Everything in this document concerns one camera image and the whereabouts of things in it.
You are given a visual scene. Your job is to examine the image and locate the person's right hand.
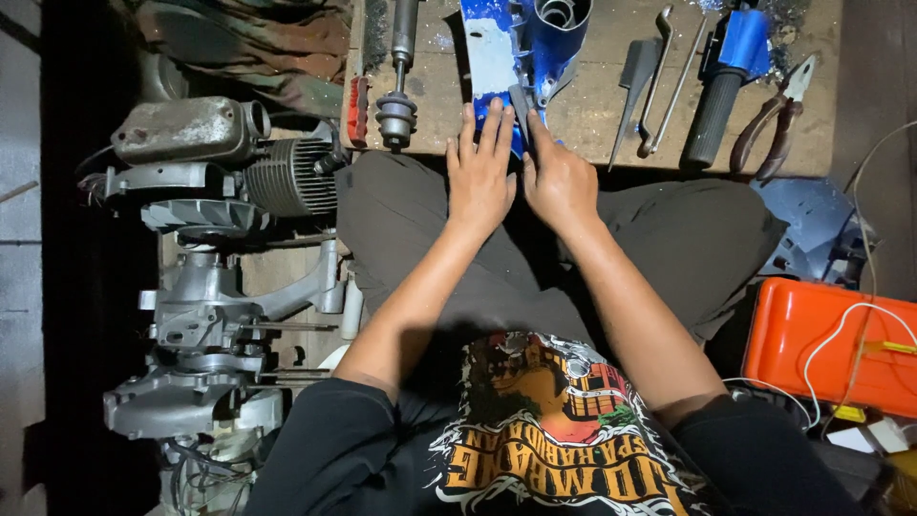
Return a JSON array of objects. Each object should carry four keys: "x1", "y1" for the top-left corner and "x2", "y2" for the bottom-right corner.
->
[{"x1": 522, "y1": 108, "x2": 602, "y2": 238}]

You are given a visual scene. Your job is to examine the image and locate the person's left hand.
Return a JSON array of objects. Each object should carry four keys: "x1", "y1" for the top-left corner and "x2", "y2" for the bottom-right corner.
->
[{"x1": 444, "y1": 97, "x2": 518, "y2": 235}]

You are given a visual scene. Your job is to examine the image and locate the grey sandpaper piece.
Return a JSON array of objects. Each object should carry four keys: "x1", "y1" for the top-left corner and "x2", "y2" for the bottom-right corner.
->
[{"x1": 508, "y1": 84, "x2": 536, "y2": 149}]

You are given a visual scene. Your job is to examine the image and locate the blue scooter headset housing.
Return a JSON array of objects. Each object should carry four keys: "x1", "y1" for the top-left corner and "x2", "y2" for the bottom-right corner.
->
[{"x1": 458, "y1": 0, "x2": 594, "y2": 160}]

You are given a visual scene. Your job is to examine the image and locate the grey metal shock absorber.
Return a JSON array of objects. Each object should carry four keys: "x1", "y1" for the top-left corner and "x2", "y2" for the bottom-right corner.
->
[{"x1": 374, "y1": 0, "x2": 424, "y2": 153}]

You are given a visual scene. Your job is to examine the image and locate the dark grey trousers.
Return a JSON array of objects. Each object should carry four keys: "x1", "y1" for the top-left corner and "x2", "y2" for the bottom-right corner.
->
[{"x1": 334, "y1": 149, "x2": 789, "y2": 352}]

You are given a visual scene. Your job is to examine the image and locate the grey pointed scraper blade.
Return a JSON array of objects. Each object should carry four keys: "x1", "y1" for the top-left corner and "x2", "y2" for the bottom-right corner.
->
[{"x1": 608, "y1": 39, "x2": 664, "y2": 173}]

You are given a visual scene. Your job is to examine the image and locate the bent metal lever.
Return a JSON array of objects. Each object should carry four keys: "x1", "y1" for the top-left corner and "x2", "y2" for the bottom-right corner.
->
[{"x1": 636, "y1": 5, "x2": 676, "y2": 160}]

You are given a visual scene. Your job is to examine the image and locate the thin metal rod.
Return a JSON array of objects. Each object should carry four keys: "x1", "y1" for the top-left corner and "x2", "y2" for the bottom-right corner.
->
[{"x1": 648, "y1": 17, "x2": 710, "y2": 156}]

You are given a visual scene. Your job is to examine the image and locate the black grip with blue housing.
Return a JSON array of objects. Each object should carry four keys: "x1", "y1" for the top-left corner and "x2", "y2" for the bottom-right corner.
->
[{"x1": 679, "y1": 0, "x2": 773, "y2": 171}]

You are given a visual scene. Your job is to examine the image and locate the white plastic tube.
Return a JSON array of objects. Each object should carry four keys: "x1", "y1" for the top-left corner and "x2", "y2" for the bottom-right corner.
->
[{"x1": 340, "y1": 274, "x2": 365, "y2": 342}]

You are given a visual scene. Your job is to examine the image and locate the finned engine cylinder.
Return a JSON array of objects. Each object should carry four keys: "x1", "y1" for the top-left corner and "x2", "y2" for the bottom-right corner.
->
[{"x1": 242, "y1": 122, "x2": 351, "y2": 219}]

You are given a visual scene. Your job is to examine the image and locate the blue-grey metal body panel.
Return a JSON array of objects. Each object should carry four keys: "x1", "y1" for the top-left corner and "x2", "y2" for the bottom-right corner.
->
[{"x1": 749, "y1": 178, "x2": 876, "y2": 286}]

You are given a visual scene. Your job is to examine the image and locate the black printed t-shirt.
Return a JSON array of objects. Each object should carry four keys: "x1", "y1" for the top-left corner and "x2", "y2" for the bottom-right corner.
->
[{"x1": 242, "y1": 331, "x2": 868, "y2": 516}]

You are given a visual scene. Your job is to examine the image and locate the camouflage cloth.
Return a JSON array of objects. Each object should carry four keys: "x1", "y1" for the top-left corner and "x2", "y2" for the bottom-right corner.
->
[{"x1": 111, "y1": 0, "x2": 353, "y2": 121}]

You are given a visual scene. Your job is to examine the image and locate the orange plastic container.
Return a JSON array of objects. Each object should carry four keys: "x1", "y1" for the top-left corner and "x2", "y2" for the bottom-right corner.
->
[{"x1": 741, "y1": 277, "x2": 917, "y2": 421}]

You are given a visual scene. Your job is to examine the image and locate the grey engine fan wheel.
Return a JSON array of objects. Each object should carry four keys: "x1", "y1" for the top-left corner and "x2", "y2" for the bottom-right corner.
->
[{"x1": 139, "y1": 198, "x2": 272, "y2": 243}]

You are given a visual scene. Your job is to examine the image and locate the silver rusty exhaust muffler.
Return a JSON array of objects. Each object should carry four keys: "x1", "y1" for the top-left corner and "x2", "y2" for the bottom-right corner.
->
[{"x1": 110, "y1": 96, "x2": 272, "y2": 167}]

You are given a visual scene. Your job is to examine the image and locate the grey scooter engine case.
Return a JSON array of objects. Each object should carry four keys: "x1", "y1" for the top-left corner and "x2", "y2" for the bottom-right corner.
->
[{"x1": 102, "y1": 238, "x2": 348, "y2": 441}]

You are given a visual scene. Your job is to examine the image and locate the white small box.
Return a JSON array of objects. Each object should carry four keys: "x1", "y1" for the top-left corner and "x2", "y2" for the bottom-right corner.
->
[{"x1": 825, "y1": 418, "x2": 912, "y2": 455}]

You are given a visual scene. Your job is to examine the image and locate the red handled tool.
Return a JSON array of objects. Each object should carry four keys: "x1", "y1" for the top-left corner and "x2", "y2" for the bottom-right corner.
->
[{"x1": 347, "y1": 75, "x2": 371, "y2": 150}]

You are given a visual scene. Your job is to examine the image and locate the black wire brush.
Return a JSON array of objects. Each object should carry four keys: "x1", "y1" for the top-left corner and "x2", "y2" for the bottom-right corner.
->
[{"x1": 361, "y1": 0, "x2": 389, "y2": 74}]

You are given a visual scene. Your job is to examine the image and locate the dark red handled pliers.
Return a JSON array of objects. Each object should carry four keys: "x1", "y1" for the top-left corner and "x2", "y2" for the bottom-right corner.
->
[{"x1": 729, "y1": 54, "x2": 818, "y2": 182}]

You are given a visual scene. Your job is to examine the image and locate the white cable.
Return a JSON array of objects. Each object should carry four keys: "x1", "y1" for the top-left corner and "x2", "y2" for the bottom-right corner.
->
[{"x1": 722, "y1": 301, "x2": 917, "y2": 432}]

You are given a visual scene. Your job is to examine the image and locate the bundle of engine wires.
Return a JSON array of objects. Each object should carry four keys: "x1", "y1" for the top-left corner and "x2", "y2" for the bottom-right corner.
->
[{"x1": 159, "y1": 437, "x2": 260, "y2": 516}]

